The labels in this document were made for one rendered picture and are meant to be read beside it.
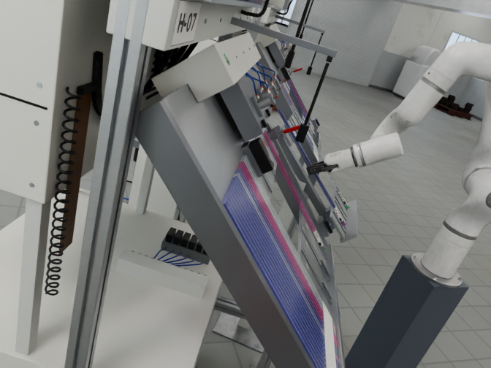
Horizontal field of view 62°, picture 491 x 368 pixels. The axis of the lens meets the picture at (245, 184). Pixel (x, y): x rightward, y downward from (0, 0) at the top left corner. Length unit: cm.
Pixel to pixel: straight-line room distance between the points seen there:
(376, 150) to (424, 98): 22
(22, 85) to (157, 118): 21
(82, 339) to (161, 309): 34
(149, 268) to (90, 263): 46
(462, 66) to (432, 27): 1254
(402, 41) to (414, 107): 1202
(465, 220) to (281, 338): 96
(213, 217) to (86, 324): 31
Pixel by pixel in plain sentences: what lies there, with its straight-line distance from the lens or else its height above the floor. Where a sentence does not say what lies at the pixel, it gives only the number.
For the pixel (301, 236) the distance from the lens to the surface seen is 116.
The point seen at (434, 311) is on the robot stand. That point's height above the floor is 58.
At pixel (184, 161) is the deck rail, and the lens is 62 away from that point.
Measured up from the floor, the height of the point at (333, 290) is 73.
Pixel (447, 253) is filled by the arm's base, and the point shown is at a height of 81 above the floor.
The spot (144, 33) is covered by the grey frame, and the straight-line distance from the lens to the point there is 56.
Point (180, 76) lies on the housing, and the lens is 79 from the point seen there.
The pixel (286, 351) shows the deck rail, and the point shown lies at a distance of 80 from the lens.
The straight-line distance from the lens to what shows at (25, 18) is 68.
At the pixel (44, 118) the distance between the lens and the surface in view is 70.
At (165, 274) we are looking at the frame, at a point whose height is 66.
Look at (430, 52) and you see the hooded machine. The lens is 1302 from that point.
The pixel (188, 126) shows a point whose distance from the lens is 70.
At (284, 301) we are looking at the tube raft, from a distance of 79.
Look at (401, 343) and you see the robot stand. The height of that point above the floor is 42.
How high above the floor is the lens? 140
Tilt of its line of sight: 24 degrees down
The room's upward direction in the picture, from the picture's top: 18 degrees clockwise
